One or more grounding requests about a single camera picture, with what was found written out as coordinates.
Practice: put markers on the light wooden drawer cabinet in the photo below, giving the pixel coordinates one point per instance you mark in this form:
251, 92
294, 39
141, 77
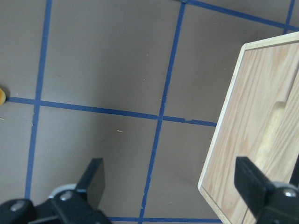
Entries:
257, 116

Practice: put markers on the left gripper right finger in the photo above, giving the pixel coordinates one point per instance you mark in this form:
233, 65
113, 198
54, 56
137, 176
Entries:
269, 202

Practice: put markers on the toy bread loaf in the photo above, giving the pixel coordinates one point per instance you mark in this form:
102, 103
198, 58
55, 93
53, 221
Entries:
2, 97

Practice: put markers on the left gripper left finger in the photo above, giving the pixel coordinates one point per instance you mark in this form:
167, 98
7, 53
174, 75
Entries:
69, 204

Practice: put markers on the wooden drawer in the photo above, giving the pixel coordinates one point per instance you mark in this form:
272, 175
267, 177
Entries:
252, 121
269, 131

